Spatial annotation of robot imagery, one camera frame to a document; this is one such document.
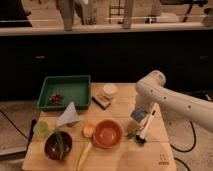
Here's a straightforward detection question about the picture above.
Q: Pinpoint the yellow banana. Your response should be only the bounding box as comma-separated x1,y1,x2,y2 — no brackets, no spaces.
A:
76,142,92,171

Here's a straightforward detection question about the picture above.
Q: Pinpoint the red berry cluster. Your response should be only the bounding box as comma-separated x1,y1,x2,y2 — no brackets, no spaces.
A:
49,93,62,105

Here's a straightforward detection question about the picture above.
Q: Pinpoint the black cable left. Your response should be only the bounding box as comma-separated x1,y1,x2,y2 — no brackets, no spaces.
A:
0,109,38,148

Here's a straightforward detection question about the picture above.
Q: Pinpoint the dark brown bowl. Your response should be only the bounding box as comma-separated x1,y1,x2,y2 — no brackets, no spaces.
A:
44,131,72,160

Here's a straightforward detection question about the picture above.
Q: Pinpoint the orange fruit piece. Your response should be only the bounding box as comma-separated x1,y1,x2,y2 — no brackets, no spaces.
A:
82,124,95,138

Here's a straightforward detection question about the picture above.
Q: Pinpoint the white handled dish brush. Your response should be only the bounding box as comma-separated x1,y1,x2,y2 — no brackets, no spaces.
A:
135,111,156,145

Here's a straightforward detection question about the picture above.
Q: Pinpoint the white round cup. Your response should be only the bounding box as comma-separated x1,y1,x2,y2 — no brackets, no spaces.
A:
103,83,117,99

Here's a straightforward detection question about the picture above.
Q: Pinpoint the green plastic tray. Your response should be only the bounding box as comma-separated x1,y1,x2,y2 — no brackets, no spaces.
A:
37,75,91,111

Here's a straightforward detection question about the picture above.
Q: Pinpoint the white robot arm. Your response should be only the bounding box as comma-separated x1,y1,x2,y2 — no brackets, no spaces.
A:
135,70,213,132

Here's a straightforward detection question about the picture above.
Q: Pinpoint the blue sponge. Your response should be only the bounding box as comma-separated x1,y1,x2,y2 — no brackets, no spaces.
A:
131,107,147,122

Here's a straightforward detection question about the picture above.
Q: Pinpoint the green chili pepper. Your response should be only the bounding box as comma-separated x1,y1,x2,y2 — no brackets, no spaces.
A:
55,129,64,159

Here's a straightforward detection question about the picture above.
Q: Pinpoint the red bowl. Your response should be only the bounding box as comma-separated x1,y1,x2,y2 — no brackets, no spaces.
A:
92,119,123,149

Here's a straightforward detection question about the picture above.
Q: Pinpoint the light green cup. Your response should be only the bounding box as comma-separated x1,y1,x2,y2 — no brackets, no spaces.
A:
33,121,49,138

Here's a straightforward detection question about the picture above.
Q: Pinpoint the black cable on floor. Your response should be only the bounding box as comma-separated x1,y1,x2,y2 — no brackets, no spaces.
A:
168,120,198,171

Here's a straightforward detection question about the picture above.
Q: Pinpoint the brown rectangular block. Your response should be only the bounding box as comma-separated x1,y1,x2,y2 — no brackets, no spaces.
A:
92,95,110,109

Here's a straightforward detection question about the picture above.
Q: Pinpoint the white paper cone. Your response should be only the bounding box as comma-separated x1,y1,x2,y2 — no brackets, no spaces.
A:
56,102,80,127

